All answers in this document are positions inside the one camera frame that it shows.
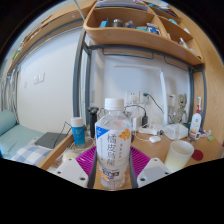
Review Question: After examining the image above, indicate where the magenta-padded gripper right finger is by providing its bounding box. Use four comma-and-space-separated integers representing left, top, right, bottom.
128, 146, 173, 190

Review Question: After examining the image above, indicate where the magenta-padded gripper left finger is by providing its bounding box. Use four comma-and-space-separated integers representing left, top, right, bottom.
53, 145, 99, 190

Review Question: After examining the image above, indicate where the clear drink bottle white cap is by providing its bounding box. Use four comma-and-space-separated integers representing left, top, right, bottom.
94, 97, 133, 190

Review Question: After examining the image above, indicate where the round cream jar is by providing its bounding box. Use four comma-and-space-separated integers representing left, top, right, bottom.
62, 149, 79, 163

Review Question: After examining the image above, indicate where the cream white cup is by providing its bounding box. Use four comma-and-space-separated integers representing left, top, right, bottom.
164, 139, 195, 173

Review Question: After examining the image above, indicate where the small white oval case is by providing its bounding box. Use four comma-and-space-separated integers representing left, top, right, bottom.
148, 135, 162, 144

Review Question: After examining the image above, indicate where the grey laptop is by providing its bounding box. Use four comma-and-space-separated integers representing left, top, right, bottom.
34, 131, 69, 150

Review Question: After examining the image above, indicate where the blue bottle white cap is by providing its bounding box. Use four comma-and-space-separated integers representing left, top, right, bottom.
70, 116, 87, 149

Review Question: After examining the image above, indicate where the white power strip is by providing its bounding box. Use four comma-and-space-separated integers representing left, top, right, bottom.
138, 125, 159, 136

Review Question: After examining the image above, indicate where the blue checked blanket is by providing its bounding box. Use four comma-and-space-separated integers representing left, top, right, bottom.
9, 143, 53, 166

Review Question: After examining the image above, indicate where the white plug adapter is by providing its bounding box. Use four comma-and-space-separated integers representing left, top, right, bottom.
131, 116, 141, 132

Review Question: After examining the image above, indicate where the black plug adapter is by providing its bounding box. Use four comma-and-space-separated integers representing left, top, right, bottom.
141, 114, 150, 128

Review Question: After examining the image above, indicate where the black electric shaver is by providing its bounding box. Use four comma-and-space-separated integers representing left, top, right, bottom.
87, 106, 100, 138

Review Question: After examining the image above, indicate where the white pump bottle red top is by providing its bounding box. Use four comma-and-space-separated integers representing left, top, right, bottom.
189, 104, 203, 136

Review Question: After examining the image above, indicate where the brown tree figure toy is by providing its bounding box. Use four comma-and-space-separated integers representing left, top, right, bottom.
174, 93, 188, 124

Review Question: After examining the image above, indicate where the white desk lamp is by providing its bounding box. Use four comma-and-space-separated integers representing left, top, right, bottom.
113, 64, 170, 126

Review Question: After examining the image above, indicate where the teal pillow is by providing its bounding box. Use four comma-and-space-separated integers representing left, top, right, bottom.
0, 110, 18, 136

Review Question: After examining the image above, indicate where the blue spray bottle white nozzle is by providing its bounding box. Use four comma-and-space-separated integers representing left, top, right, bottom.
195, 96, 203, 114

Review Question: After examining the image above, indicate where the wooden shelf unit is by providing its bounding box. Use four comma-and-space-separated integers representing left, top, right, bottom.
83, 0, 205, 66

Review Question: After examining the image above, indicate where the grey metal desk frame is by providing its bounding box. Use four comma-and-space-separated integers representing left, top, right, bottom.
72, 28, 208, 129

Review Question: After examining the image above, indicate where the wooden loft bed rail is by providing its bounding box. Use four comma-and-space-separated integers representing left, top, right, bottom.
6, 0, 94, 76

